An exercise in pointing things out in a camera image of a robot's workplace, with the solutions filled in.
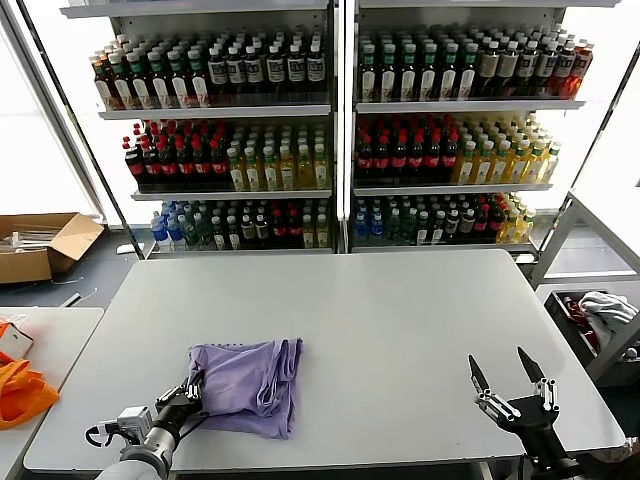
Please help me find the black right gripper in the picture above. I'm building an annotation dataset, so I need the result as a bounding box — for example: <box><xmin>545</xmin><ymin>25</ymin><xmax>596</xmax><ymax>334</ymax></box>
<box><xmin>467</xmin><ymin>346</ymin><xmax>566</xmax><ymax>455</ymax></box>

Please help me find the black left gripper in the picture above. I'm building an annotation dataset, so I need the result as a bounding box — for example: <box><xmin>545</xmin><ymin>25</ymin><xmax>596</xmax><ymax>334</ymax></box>
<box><xmin>155</xmin><ymin>367</ymin><xmax>206</xmax><ymax>426</ymax></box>

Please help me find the purple t-shirt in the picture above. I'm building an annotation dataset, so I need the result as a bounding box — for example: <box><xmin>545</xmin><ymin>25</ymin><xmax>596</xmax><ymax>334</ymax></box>
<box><xmin>187</xmin><ymin>337</ymin><xmax>305</xmax><ymax>441</ymax></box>

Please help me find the black plastic crate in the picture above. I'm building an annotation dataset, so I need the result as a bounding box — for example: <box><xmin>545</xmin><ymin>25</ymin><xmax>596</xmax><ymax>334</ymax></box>
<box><xmin>543</xmin><ymin>289</ymin><xmax>640</xmax><ymax>369</ymax></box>

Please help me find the red crumpled cloth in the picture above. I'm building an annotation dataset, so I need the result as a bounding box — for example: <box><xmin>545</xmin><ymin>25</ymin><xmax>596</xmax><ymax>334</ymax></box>
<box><xmin>561</xmin><ymin>296</ymin><xmax>598</xmax><ymax>351</ymax></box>

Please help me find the white grey crumpled cloth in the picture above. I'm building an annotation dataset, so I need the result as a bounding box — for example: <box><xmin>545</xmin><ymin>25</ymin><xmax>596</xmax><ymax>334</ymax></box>
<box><xmin>578</xmin><ymin>291</ymin><xmax>640</xmax><ymax>346</ymax></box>

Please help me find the white side table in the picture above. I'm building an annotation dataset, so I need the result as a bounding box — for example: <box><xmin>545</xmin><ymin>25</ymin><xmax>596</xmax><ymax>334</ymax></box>
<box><xmin>0</xmin><ymin>306</ymin><xmax>105</xmax><ymax>480</ymax></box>

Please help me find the green label water bottle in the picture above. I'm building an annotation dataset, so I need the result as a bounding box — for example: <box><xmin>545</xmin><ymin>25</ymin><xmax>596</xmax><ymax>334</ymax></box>
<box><xmin>383</xmin><ymin>207</ymin><xmax>400</xmax><ymax>246</ymax></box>
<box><xmin>399</xmin><ymin>207</ymin><xmax>415</xmax><ymax>246</ymax></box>
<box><xmin>193</xmin><ymin>214</ymin><xmax>210</xmax><ymax>251</ymax></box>
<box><xmin>179</xmin><ymin>214</ymin><xmax>196</xmax><ymax>251</ymax></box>

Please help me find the blue label water bottle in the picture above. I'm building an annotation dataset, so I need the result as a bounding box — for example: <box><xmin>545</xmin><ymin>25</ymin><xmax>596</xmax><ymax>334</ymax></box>
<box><xmin>164</xmin><ymin>214</ymin><xmax>181</xmax><ymax>251</ymax></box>
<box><xmin>367</xmin><ymin>207</ymin><xmax>383</xmax><ymax>246</ymax></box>
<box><xmin>149</xmin><ymin>213</ymin><xmax>166</xmax><ymax>251</ymax></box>
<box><xmin>351</xmin><ymin>207</ymin><xmax>368</xmax><ymax>246</ymax></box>

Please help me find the orange cloth bag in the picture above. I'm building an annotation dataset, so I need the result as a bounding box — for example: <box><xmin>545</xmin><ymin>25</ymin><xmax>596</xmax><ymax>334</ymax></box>
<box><xmin>0</xmin><ymin>351</ymin><xmax>60</xmax><ymax>431</ymax></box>

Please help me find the white orange small box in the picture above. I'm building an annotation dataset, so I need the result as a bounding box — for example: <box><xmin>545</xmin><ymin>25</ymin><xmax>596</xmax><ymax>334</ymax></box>
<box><xmin>0</xmin><ymin>314</ymin><xmax>35</xmax><ymax>360</ymax></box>

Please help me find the brown cardboard box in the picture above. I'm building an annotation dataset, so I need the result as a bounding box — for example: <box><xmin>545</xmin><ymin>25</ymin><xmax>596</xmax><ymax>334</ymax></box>
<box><xmin>0</xmin><ymin>212</ymin><xmax>105</xmax><ymax>285</ymax></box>

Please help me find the white plastic strips bundle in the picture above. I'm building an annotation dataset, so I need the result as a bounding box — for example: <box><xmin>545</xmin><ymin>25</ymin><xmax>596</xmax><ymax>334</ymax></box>
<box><xmin>6</xmin><ymin>228</ymin><xmax>65</xmax><ymax>251</ymax></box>

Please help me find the white metal shelf unit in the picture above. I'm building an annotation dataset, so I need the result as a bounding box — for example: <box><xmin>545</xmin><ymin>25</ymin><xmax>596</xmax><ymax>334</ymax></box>
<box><xmin>347</xmin><ymin>0</ymin><xmax>589</xmax><ymax>261</ymax></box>
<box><xmin>57</xmin><ymin>0</ymin><xmax>344</xmax><ymax>259</ymax></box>

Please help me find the dark label white cap bottle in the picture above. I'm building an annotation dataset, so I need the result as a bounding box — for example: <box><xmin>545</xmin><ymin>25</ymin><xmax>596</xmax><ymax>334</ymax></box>
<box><xmin>535</xmin><ymin>42</ymin><xmax>558</xmax><ymax>99</ymax></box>
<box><xmin>265</xmin><ymin>43</ymin><xmax>285</xmax><ymax>99</ymax></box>
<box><xmin>206</xmin><ymin>44</ymin><xmax>228</xmax><ymax>101</ymax></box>
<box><xmin>516</xmin><ymin>42</ymin><xmax>539</xmax><ymax>99</ymax></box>
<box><xmin>225</xmin><ymin>44</ymin><xmax>246</xmax><ymax>100</ymax></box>
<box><xmin>285</xmin><ymin>42</ymin><xmax>305</xmax><ymax>99</ymax></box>
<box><xmin>304</xmin><ymin>41</ymin><xmax>324</xmax><ymax>99</ymax></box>
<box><xmin>553</xmin><ymin>43</ymin><xmax>575</xmax><ymax>99</ymax></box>
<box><xmin>243</xmin><ymin>43</ymin><xmax>265</xmax><ymax>99</ymax></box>

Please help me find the white vertical light strip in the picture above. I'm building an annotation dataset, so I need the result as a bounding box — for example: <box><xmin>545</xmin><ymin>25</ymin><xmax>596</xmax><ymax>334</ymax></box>
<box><xmin>336</xmin><ymin>0</ymin><xmax>351</xmax><ymax>221</ymax></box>

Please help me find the beige label dark bottle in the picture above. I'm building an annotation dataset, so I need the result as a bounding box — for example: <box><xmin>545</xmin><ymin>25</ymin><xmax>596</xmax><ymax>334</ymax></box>
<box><xmin>476</xmin><ymin>42</ymin><xmax>500</xmax><ymax>99</ymax></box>
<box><xmin>496</xmin><ymin>42</ymin><xmax>519</xmax><ymax>99</ymax></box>

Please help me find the red drink bottle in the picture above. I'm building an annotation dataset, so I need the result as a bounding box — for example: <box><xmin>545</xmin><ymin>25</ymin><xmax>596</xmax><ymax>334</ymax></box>
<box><xmin>570</xmin><ymin>44</ymin><xmax>595</xmax><ymax>99</ymax></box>

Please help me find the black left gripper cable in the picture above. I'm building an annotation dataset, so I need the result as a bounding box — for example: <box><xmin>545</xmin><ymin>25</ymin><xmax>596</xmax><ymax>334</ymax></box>
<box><xmin>177</xmin><ymin>409</ymin><xmax>210</xmax><ymax>442</ymax></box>

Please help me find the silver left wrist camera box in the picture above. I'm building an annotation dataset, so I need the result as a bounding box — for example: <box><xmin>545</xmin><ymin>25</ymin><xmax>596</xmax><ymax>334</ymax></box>
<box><xmin>117</xmin><ymin>406</ymin><xmax>151</xmax><ymax>436</ymax></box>

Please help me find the black left camera cable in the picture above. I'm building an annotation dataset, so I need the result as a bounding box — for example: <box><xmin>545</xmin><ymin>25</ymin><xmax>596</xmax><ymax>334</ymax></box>
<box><xmin>84</xmin><ymin>422</ymin><xmax>121</xmax><ymax>447</ymax></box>

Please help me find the grey metal frame table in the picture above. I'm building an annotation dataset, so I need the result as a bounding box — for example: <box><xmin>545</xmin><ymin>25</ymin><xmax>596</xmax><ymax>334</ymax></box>
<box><xmin>528</xmin><ymin>188</ymin><xmax>640</xmax><ymax>386</ymax></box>

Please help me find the black window frame bar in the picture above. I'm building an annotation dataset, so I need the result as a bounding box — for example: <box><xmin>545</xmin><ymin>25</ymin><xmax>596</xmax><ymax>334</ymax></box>
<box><xmin>568</xmin><ymin>59</ymin><xmax>640</xmax><ymax>194</ymax></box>
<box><xmin>12</xmin><ymin>0</ymin><xmax>147</xmax><ymax>260</ymax></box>

